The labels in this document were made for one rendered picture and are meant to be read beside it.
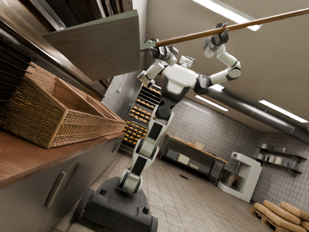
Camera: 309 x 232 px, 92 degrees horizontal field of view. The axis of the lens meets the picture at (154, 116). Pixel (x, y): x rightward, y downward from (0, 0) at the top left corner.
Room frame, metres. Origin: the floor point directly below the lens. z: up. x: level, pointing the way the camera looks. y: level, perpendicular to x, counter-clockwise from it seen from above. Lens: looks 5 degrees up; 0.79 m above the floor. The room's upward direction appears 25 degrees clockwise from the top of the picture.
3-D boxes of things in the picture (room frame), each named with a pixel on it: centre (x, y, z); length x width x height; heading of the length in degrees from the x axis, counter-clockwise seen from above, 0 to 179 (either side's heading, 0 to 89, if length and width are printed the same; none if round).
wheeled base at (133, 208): (1.43, -0.06, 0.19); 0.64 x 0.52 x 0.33; 2
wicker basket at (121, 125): (2.00, 0.57, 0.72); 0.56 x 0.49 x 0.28; 1
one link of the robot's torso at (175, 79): (1.37, -0.06, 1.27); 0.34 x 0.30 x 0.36; 88
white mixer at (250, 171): (5.09, -3.39, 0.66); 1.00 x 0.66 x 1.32; 92
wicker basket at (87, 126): (0.81, 0.53, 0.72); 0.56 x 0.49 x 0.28; 1
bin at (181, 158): (5.42, -1.51, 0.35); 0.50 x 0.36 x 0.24; 4
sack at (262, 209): (3.48, -3.31, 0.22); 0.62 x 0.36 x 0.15; 97
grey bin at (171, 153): (5.40, -1.09, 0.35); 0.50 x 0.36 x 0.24; 2
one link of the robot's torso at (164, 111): (1.40, -0.06, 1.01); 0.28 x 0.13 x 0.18; 2
